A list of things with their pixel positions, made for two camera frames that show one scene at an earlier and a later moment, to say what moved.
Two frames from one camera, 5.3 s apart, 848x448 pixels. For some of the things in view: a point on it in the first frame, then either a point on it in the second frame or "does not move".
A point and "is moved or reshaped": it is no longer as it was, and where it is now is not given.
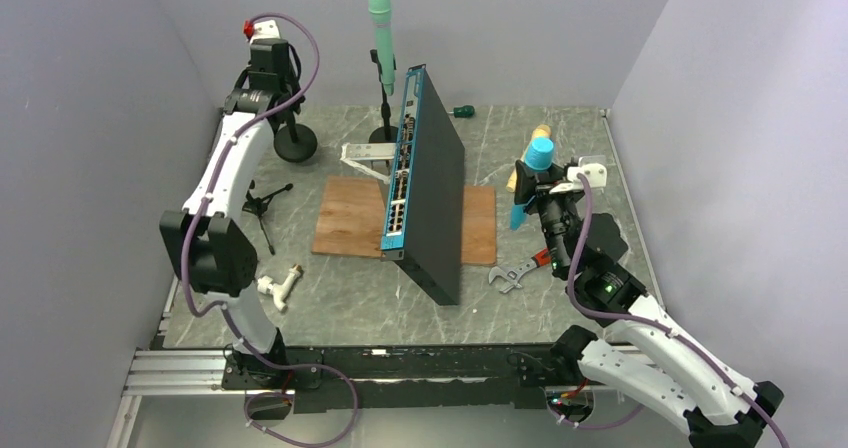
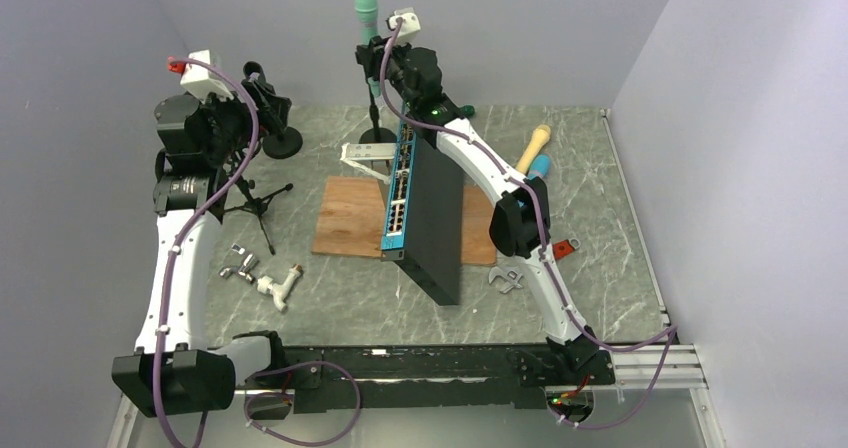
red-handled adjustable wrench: [512, 274] does not move
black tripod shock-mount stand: [257, 205] does not move
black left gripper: [296, 84] to [242, 110]
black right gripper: [527, 187] to [371, 57]
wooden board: [350, 220] does not move
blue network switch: [424, 221] does not move
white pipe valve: [279, 291] does not move
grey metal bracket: [350, 152] does not move
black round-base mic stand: [295, 142] is moved or reshaped
